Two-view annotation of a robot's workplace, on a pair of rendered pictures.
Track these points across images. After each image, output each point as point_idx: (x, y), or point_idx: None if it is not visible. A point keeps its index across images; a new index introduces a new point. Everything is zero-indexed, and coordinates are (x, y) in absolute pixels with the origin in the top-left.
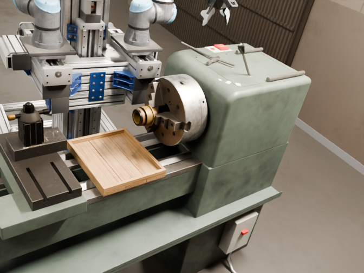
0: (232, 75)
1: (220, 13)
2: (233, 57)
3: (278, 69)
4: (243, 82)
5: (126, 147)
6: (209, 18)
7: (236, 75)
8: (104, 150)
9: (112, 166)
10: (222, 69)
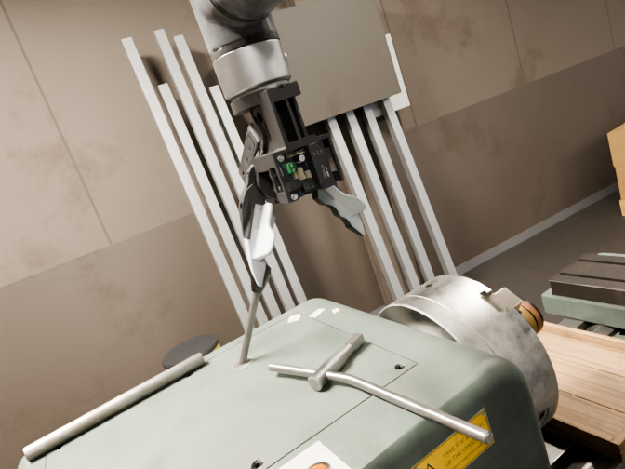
0: (296, 339)
1: (272, 251)
2: (237, 445)
3: (100, 448)
4: (275, 331)
5: (572, 408)
6: (335, 214)
7: (282, 347)
8: (608, 383)
9: (562, 361)
10: (313, 352)
